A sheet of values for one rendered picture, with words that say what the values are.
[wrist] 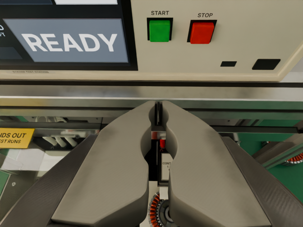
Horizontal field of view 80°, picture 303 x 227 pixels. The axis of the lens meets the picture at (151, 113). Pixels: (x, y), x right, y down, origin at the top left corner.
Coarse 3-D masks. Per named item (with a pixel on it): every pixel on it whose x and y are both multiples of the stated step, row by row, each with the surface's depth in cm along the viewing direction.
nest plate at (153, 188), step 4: (152, 184) 48; (156, 184) 48; (152, 188) 47; (156, 188) 47; (152, 192) 46; (152, 196) 46; (148, 200) 46; (148, 204) 45; (164, 204) 45; (168, 204) 45; (160, 212) 44; (160, 216) 44; (144, 220) 43; (148, 220) 43; (164, 220) 43; (140, 224) 43; (144, 224) 43; (148, 224) 43; (172, 224) 43; (176, 224) 43
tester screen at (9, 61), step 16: (0, 16) 16; (16, 16) 16; (32, 16) 16; (48, 16) 16; (64, 16) 16; (80, 16) 16; (96, 16) 16; (112, 16) 16; (0, 32) 17; (16, 48) 19; (0, 64) 21; (16, 64) 21; (32, 64) 21; (48, 64) 21; (64, 64) 21; (80, 64) 20; (96, 64) 20; (112, 64) 20; (128, 64) 20
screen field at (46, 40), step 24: (24, 24) 16; (48, 24) 16; (72, 24) 16; (96, 24) 16; (120, 24) 16; (24, 48) 19; (48, 48) 19; (72, 48) 19; (96, 48) 18; (120, 48) 18
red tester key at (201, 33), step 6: (198, 24) 16; (204, 24) 16; (210, 24) 16; (192, 30) 16; (198, 30) 16; (204, 30) 16; (210, 30) 16; (192, 36) 16; (198, 36) 16; (204, 36) 16; (210, 36) 16; (192, 42) 17; (198, 42) 17; (204, 42) 17
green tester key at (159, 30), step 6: (150, 24) 16; (156, 24) 16; (162, 24) 16; (168, 24) 16; (150, 30) 16; (156, 30) 16; (162, 30) 16; (168, 30) 16; (150, 36) 17; (156, 36) 17; (162, 36) 17; (168, 36) 16
